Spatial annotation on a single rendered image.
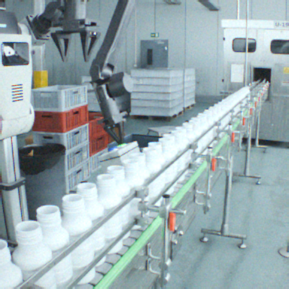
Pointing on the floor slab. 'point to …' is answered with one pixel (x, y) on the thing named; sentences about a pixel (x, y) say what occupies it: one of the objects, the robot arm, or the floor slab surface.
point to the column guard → (40, 79)
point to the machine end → (261, 70)
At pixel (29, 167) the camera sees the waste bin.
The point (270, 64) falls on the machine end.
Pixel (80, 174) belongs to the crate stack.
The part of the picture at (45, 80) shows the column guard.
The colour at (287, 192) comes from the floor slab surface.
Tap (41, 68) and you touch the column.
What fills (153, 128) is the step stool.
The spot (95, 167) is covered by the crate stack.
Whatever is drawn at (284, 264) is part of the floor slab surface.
